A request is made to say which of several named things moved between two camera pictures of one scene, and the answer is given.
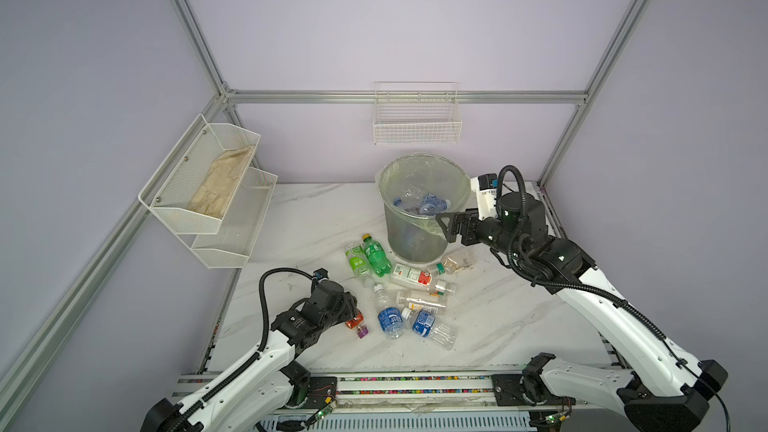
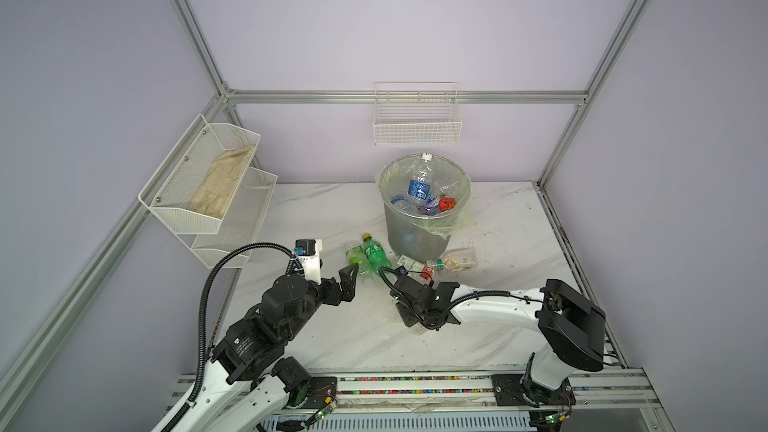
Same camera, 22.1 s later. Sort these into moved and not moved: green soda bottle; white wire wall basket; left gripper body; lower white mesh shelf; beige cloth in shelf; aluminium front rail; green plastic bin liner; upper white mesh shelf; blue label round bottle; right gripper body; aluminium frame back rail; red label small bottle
Moved: left gripper body; right gripper body; blue label round bottle; red label small bottle
Not moved: aluminium frame back rail; lower white mesh shelf; green plastic bin liner; white wire wall basket; green soda bottle; aluminium front rail; beige cloth in shelf; upper white mesh shelf
